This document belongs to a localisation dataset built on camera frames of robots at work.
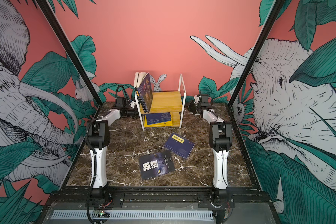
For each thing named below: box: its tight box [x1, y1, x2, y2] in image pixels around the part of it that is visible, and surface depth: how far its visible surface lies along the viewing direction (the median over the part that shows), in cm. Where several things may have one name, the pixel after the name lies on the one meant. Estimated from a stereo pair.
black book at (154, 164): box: [139, 149, 176, 181], surface depth 88 cm
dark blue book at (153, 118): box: [145, 112, 172, 126], surface depth 103 cm
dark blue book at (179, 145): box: [163, 133, 196, 160], surface depth 97 cm
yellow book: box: [143, 112, 173, 128], surface depth 102 cm
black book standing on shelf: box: [134, 87, 149, 113], surface depth 79 cm
